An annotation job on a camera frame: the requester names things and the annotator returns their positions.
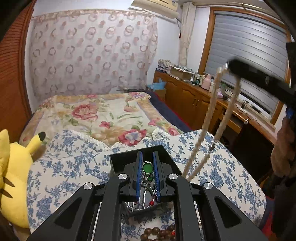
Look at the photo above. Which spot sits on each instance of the black storage box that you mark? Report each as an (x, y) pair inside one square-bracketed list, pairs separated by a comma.
[(118, 162)]

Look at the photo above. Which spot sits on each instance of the open cardboard box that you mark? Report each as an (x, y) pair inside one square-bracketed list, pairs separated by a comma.
[(180, 74)]

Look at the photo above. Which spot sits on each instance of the wooden sideboard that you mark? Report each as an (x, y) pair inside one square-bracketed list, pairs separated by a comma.
[(196, 104)]

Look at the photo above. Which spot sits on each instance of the wooden window frame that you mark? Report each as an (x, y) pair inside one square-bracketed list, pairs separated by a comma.
[(205, 46)]

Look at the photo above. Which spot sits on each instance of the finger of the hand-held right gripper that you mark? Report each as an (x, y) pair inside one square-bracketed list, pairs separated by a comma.
[(259, 76)]

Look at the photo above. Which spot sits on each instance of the wall air conditioner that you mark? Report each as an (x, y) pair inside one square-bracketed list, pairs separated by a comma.
[(157, 7)]

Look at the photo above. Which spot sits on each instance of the person's right forearm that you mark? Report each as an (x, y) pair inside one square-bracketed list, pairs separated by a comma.
[(284, 150)]

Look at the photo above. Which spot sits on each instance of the black chair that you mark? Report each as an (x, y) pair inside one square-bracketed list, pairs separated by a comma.
[(254, 143)]

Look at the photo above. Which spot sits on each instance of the grey window blind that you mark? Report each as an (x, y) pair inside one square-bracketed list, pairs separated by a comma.
[(242, 41)]

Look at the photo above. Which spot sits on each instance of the small cardboard box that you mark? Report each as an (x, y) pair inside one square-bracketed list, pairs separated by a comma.
[(160, 93)]

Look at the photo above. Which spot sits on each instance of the circle print wall curtain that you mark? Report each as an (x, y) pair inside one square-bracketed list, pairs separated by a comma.
[(92, 58)]

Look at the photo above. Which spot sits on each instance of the wooden louvered wardrobe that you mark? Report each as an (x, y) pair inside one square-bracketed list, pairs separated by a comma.
[(11, 81)]

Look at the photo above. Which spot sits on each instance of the blue floral pillow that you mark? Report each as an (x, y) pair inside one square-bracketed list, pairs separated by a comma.
[(219, 173)]

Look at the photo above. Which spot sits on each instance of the beige window curtain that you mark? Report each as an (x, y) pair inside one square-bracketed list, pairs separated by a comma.
[(187, 34)]

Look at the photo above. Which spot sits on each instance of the pink thermos jug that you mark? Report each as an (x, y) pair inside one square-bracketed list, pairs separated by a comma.
[(205, 83)]

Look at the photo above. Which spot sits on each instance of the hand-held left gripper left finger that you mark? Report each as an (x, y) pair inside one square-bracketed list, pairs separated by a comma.
[(138, 176)]

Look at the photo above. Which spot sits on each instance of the stack of folded cloths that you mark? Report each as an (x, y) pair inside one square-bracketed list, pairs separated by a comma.
[(163, 64)]

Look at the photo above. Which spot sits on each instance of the yellow plush toy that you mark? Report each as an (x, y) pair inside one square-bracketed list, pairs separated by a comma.
[(16, 173)]

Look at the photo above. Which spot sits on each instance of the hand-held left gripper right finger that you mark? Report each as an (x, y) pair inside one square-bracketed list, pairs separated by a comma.
[(155, 176)]

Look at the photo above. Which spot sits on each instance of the dark blue bed sheet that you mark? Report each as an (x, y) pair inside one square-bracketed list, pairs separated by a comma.
[(171, 115)]

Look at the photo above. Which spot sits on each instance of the blue plastic bag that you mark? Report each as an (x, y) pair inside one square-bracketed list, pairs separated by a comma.
[(158, 85)]

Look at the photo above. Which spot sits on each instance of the floral bed blanket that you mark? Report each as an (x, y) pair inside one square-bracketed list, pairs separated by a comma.
[(92, 118)]

